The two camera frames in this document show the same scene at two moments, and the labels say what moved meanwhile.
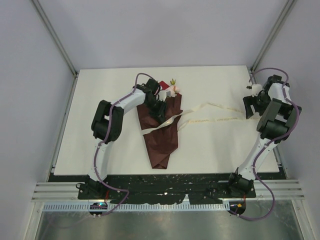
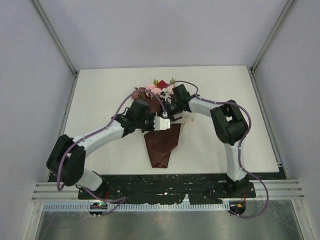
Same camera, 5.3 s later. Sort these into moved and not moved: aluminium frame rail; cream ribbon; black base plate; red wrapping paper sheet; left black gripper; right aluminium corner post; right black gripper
Moved: left black gripper; cream ribbon; right black gripper
Not moved: aluminium frame rail; black base plate; right aluminium corner post; red wrapping paper sheet
